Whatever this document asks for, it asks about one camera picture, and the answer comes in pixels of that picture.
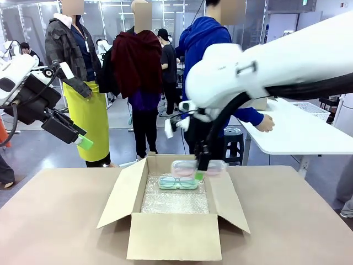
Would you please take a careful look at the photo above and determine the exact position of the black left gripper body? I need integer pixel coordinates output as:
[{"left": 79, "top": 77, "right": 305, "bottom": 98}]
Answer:
[{"left": 41, "top": 109, "right": 88, "bottom": 145}]

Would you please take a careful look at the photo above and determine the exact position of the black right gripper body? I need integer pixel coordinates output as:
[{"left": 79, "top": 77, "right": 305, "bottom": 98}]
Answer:
[{"left": 194, "top": 140, "right": 212, "bottom": 161}]

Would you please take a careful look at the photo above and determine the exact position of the pink clear glasses case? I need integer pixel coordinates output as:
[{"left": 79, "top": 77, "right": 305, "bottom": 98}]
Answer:
[{"left": 170, "top": 159, "right": 228, "bottom": 178}]

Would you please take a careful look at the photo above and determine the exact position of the mint green glasses case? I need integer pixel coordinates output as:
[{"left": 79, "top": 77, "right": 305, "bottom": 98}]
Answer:
[{"left": 158, "top": 176, "right": 198, "bottom": 191}]

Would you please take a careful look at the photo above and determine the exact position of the person's left forearm blue sleeve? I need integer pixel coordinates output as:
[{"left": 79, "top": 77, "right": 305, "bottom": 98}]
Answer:
[{"left": 236, "top": 107, "right": 265, "bottom": 129}]

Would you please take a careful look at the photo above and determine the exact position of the brown cardboard shipping box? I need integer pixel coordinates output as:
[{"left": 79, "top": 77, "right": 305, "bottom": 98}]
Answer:
[{"left": 96, "top": 151, "right": 251, "bottom": 261}]

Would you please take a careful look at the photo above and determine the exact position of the person's left hand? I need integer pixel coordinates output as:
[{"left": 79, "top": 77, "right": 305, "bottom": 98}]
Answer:
[{"left": 255, "top": 114, "right": 276, "bottom": 134}]

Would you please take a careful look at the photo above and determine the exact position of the black plastic stool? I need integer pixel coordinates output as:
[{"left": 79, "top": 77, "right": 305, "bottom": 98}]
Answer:
[{"left": 223, "top": 128, "right": 245, "bottom": 167}]

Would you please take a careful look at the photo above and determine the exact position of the clear bubble wrap sheet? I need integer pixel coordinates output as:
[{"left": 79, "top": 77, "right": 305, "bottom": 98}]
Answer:
[{"left": 140, "top": 173, "right": 210, "bottom": 215}]

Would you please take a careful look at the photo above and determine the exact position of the figure with yellow apron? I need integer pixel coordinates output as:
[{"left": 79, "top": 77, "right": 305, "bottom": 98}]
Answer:
[{"left": 45, "top": 0, "right": 111, "bottom": 168}]

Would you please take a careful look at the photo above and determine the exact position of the orange traffic cone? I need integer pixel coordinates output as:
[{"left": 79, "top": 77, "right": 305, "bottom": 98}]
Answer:
[{"left": 0, "top": 115, "right": 12, "bottom": 149}]

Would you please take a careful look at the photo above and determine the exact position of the bystander in dark trousers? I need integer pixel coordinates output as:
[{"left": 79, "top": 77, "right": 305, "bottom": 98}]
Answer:
[{"left": 0, "top": 153, "right": 16, "bottom": 189}]

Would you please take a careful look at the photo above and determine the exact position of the small brown cardboard box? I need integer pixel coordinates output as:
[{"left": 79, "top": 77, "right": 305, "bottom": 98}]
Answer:
[{"left": 248, "top": 96, "right": 270, "bottom": 112}]

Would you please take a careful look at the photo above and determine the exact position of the seated person in black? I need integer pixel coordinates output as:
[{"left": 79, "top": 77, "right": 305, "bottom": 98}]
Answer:
[{"left": 19, "top": 42, "right": 41, "bottom": 66}]

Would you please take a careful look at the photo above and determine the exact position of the person with black cap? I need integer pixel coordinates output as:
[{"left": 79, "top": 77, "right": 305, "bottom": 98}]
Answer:
[{"left": 157, "top": 27, "right": 179, "bottom": 117}]

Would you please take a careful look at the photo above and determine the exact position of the figure with dark red jacket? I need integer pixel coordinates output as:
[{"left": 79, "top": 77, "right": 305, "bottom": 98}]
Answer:
[{"left": 98, "top": 0, "right": 164, "bottom": 161}]

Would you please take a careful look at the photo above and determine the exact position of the white side table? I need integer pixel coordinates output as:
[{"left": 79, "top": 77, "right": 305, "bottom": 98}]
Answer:
[{"left": 237, "top": 97, "right": 353, "bottom": 178}]

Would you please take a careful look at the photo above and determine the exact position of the person in blue hoodie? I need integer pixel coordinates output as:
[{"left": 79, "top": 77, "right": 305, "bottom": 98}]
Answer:
[{"left": 176, "top": 0, "right": 276, "bottom": 163}]

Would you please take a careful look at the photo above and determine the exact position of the white plastic basket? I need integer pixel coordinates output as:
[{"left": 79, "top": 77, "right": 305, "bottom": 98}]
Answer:
[{"left": 291, "top": 101, "right": 331, "bottom": 123}]

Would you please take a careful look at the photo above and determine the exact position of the bystander in grey trousers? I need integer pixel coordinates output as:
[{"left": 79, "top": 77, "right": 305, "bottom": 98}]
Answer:
[{"left": 335, "top": 156, "right": 353, "bottom": 219}]

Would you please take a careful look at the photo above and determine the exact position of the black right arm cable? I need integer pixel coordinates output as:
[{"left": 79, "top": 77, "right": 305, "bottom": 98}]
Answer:
[{"left": 205, "top": 73, "right": 353, "bottom": 156}]

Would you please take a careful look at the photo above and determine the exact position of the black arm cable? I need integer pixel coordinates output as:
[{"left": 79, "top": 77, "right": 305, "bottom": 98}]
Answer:
[
  {"left": 205, "top": 73, "right": 353, "bottom": 156},
  {"left": 0, "top": 99, "right": 19, "bottom": 147}
]

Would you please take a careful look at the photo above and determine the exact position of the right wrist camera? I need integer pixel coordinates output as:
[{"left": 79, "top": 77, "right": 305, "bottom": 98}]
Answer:
[{"left": 164, "top": 100, "right": 194, "bottom": 140}]

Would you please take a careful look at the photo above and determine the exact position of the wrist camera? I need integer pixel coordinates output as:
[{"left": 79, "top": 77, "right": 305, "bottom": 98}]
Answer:
[
  {"left": 164, "top": 100, "right": 194, "bottom": 140},
  {"left": 42, "top": 61, "right": 75, "bottom": 81}
]

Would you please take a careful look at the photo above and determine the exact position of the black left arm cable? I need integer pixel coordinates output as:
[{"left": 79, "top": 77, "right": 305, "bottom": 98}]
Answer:
[{"left": 0, "top": 99, "right": 19, "bottom": 147}]

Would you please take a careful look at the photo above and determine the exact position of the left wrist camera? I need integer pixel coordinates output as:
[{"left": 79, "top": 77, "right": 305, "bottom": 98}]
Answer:
[{"left": 42, "top": 61, "right": 75, "bottom": 81}]

